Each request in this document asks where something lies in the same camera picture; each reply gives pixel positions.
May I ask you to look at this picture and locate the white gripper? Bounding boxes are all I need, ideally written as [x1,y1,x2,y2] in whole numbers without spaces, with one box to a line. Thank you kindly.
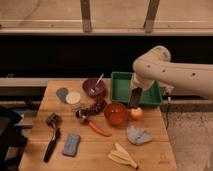
[130,73,154,91]

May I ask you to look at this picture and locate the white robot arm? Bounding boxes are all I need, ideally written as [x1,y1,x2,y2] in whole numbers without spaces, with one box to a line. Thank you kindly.
[132,46,213,99]

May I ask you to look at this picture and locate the green plastic tray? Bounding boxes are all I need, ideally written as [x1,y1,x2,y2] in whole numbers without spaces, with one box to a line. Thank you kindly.
[110,71,162,108]

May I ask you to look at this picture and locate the apple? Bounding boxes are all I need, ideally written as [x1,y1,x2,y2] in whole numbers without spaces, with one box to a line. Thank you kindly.
[130,107,143,121]

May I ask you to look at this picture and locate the orange bowl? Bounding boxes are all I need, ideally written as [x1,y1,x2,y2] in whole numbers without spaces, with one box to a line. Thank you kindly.
[104,102,128,126]

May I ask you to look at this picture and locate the purple bowl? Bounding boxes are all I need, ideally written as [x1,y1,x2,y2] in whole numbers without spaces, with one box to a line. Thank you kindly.
[82,77,106,98]

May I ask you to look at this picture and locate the bunch of dark grapes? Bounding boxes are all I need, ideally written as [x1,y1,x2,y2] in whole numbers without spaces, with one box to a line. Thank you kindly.
[87,99,107,115]

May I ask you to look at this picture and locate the white spoon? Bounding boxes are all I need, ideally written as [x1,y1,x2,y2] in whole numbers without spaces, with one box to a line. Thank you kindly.
[91,74,104,93]

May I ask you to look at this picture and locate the crumpled blue cloth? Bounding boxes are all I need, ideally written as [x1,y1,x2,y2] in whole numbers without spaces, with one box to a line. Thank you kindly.
[126,125,152,146]

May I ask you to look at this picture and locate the orange carrot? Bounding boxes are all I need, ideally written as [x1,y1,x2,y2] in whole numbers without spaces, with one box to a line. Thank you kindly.
[89,121,112,137]

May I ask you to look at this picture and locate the yellow corn toy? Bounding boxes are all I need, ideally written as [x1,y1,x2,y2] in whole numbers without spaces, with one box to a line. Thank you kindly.
[108,142,139,169]

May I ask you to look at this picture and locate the blue sponge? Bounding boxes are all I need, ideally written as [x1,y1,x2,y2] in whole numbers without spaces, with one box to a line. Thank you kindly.
[62,133,80,157]

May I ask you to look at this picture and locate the small metal clip object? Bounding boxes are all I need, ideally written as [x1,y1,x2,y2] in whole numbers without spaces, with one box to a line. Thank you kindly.
[46,113,62,128]

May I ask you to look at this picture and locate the black chair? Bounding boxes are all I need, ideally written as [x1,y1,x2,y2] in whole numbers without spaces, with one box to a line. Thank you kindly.
[0,106,27,171]

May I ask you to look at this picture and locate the black handled brush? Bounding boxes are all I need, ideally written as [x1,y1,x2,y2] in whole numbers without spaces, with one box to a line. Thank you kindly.
[43,128,61,163]

